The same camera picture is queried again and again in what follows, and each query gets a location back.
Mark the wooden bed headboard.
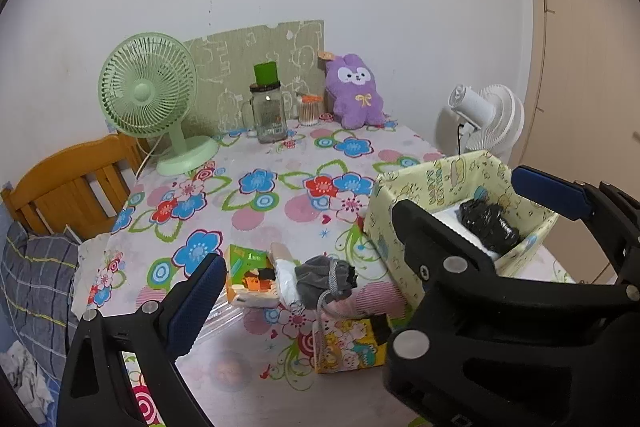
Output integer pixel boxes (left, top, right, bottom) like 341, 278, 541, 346
0, 134, 151, 238

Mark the white desk fan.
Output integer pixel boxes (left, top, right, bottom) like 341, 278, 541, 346
435, 83, 526, 162

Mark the green desk fan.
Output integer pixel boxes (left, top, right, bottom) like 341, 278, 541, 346
97, 33, 220, 178

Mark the glass mug jar green lid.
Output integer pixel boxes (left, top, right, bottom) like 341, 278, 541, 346
241, 63, 292, 144

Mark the ribbed glass with orange lid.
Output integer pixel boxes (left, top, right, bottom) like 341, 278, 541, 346
296, 92, 322, 128

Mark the white crumpled cloth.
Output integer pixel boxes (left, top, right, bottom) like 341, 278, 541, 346
0, 341, 56, 418

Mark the white roll beige end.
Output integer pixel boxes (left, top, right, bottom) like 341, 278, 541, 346
270, 242, 307, 308

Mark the yellow patterned storage box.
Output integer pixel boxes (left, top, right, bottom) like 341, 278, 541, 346
362, 150, 560, 323

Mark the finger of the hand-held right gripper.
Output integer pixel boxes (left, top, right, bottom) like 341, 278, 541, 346
385, 199, 640, 427
511, 165, 640, 280

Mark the grey drawstring pouch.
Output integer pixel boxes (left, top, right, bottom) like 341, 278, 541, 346
295, 255, 359, 324

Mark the floral tablecloth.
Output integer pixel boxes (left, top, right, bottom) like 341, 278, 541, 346
70, 112, 576, 427

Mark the purple plush bunny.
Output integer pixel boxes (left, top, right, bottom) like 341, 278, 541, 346
318, 51, 388, 130

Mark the white fan cable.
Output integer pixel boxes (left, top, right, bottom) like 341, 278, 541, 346
132, 136, 168, 180

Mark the grey plaid pillow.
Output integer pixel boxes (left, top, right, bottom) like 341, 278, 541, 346
0, 222, 81, 378

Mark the yellow cartoon tissue pack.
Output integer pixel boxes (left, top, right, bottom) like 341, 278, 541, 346
312, 313, 391, 375

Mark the patterned cardboard panel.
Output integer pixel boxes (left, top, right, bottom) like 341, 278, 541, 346
182, 20, 325, 138

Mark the green orange tissue pack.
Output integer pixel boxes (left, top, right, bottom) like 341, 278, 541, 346
226, 244, 281, 310

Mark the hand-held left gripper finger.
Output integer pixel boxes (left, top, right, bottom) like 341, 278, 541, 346
57, 252, 227, 427

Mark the blue checked bedsheet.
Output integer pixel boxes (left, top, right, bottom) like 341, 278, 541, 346
0, 202, 68, 427

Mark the white packet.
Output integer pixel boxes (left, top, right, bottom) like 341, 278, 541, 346
434, 206, 501, 260

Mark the beige door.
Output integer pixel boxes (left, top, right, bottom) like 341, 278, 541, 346
517, 0, 640, 285

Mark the black crumpled bag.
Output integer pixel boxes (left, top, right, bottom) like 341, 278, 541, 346
457, 199, 521, 253

